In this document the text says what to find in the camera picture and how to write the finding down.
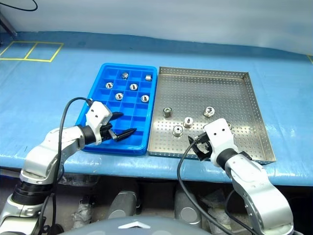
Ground grey rounded robot torso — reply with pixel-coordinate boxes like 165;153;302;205
58;216;211;235

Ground blue plastic table cover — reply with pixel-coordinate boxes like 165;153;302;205
0;30;313;186

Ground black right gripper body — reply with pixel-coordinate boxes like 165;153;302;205
187;133;212;162

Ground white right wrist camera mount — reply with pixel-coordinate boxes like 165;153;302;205
203;118;239;167

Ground dark metal stand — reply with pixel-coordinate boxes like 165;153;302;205
0;11;18;38

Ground thin black hanging cable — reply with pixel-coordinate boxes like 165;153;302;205
0;0;39;12

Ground blue compartment tray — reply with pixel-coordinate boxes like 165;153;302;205
75;63;157;157

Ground perforated metal tray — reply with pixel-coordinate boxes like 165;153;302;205
147;66;277;165

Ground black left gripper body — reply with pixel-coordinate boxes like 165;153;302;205
99;117;118;141

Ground yellow tape double square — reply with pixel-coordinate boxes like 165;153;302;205
0;41;65;63

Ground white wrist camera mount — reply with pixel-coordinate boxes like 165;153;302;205
85;101;113;145
203;118;239;167

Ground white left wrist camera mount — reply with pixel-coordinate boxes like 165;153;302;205
85;101;113;145

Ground grey rounded robot leg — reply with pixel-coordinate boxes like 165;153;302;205
107;190;140;219
174;190;204;225

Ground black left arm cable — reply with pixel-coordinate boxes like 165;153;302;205
36;97;94;235

